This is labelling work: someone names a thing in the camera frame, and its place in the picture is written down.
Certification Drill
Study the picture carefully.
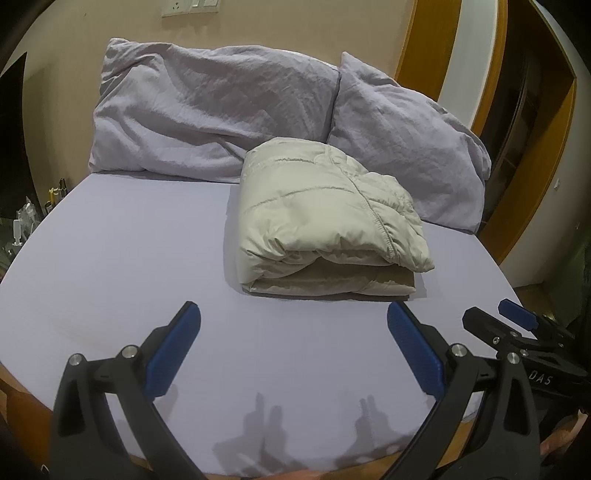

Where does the wooden door frame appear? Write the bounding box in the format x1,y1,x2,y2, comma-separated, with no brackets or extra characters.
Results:
394,0,509,134

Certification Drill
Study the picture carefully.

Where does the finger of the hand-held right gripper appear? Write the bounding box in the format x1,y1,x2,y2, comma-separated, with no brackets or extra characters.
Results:
463,307,575,361
499,299,575,334

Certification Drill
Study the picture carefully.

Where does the white wall socket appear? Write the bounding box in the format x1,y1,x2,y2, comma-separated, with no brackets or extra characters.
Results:
161,0,193,18

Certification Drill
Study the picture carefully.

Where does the bed with lilac sheet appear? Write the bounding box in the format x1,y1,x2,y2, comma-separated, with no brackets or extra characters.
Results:
0,171,526,468

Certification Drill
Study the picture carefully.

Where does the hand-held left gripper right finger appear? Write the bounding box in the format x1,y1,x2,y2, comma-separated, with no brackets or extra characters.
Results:
387,301,541,480

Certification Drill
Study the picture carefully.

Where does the narrow lilac pillow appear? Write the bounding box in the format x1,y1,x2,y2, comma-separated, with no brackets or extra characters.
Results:
327,52,491,232

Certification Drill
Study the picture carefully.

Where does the person's right hand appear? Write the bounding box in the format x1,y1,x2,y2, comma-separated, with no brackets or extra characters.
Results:
539,410,591,459

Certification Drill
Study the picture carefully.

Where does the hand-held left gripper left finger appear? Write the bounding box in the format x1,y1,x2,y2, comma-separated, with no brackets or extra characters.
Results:
51,301,204,480

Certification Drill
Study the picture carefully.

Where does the beige puffer jacket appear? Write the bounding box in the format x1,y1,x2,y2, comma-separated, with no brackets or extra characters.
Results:
224,137,436,300

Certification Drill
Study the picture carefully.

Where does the dark window pane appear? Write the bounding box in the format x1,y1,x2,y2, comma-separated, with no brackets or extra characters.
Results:
0,50,34,217

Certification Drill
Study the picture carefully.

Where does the wide lilac pillow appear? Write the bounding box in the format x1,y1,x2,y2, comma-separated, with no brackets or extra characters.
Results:
88,38,341,183

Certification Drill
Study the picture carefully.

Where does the wooden wardrobe frame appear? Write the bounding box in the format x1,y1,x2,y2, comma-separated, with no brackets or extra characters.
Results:
480,0,578,288

